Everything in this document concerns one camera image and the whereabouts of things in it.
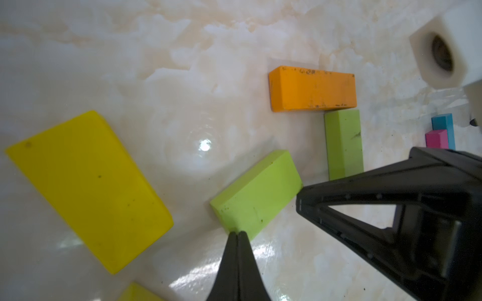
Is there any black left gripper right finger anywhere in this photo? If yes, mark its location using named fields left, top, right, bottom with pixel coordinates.
left=238, top=232, right=271, bottom=301

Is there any yellow long block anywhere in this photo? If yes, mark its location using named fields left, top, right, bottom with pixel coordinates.
left=117, top=283, right=164, bottom=301

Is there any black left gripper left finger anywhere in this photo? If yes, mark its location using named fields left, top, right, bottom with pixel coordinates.
left=207, top=232, right=238, bottom=301

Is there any yellow green block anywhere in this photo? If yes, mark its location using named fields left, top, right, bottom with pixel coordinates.
left=6, top=111, right=174, bottom=274

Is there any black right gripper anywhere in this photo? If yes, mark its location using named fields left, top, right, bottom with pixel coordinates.
left=296, top=147, right=481, bottom=300

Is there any lime green block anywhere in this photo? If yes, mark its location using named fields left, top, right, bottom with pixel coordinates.
left=210, top=150, right=303, bottom=240
left=325, top=109, right=364, bottom=181

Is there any magenta long block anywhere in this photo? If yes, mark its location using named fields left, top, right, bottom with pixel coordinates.
left=425, top=129, right=449, bottom=149

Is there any orange long block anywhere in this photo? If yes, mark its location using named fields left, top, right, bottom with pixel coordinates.
left=268, top=66, right=357, bottom=112

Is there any teal long block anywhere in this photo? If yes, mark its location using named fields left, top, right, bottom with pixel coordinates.
left=431, top=114, right=456, bottom=150

